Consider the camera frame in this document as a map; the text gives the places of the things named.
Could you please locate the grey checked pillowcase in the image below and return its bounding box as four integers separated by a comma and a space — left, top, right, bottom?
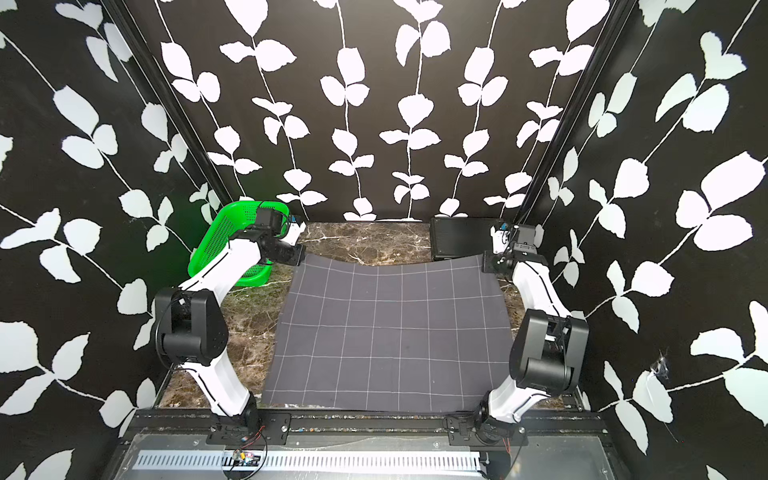
262, 255, 513, 413

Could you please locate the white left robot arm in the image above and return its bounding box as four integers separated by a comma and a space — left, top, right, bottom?
154, 200, 305, 435

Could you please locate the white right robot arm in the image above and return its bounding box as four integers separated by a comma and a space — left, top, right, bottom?
473, 224, 589, 444

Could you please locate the green plastic basket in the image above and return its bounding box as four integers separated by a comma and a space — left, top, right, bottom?
187, 200, 291, 289

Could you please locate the black hard carrying case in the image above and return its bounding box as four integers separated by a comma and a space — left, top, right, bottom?
429, 217, 498, 261

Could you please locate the small circuit board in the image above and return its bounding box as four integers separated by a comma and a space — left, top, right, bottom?
223, 450, 262, 471

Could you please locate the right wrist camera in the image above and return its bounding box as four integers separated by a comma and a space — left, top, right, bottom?
490, 222, 510, 254

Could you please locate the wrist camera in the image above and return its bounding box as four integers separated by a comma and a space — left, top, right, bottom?
281, 221, 306, 246
490, 222, 510, 254

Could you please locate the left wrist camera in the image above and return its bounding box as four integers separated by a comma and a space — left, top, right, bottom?
281, 221, 306, 246

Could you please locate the black front mounting rail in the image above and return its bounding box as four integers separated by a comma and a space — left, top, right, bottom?
121, 409, 612, 450

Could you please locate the white slotted cable duct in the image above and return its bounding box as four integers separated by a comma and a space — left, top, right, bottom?
130, 450, 484, 474

